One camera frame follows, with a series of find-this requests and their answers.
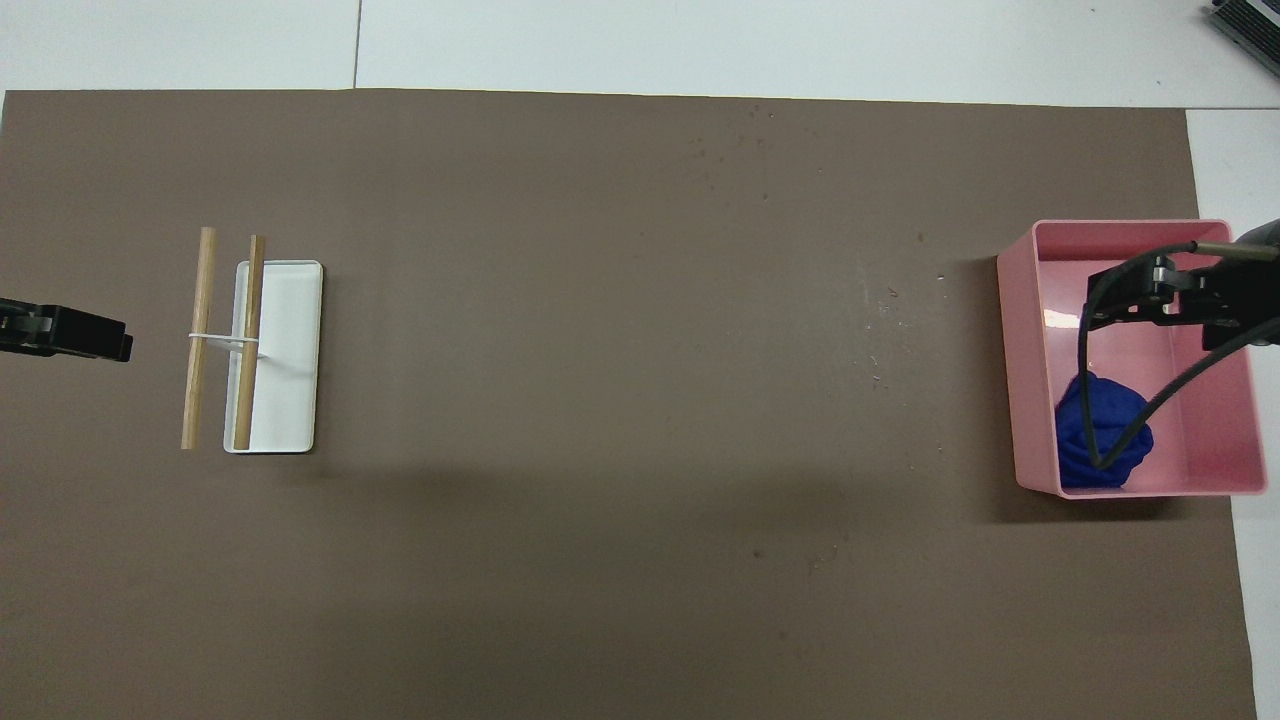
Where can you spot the brown table mat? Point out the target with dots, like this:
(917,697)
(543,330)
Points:
(550,400)

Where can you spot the white band joining dowels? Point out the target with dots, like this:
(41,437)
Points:
(225,340)

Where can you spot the grey ribbed device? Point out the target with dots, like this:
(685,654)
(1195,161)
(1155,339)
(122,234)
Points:
(1250,18)

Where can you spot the light wooden dowel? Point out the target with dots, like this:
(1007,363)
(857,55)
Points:
(205,280)

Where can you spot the blue cloth towel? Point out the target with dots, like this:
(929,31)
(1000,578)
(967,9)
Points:
(1120,440)

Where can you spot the dark wooden dowel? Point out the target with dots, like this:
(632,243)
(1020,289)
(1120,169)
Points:
(252,300)

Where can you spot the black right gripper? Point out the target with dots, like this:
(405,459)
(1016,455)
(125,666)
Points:
(1235,295)

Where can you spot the white rectangular tray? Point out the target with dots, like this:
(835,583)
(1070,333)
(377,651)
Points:
(290,350)

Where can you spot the pink plastic bin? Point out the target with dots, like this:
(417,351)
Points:
(1210,430)

